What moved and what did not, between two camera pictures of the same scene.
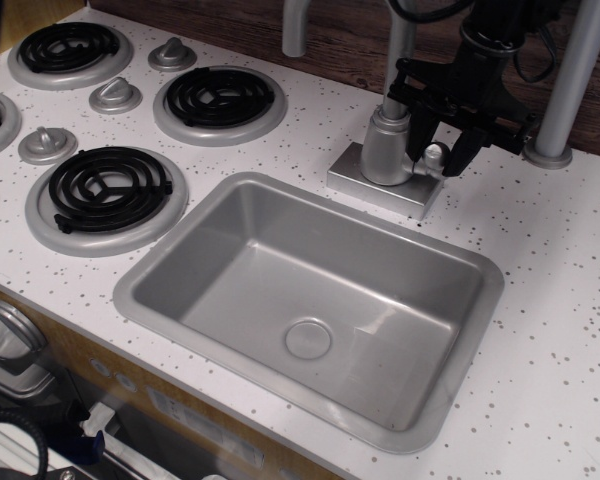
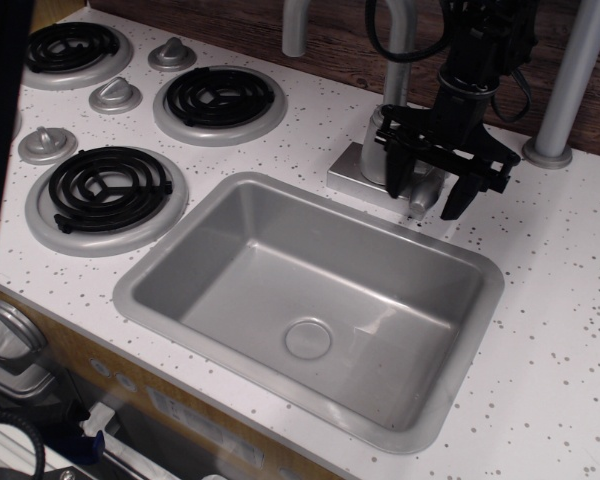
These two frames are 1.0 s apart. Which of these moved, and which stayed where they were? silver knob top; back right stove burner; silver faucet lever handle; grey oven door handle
Moved: silver faucet lever handle
Stayed: back right stove burner; grey oven door handle; silver knob top
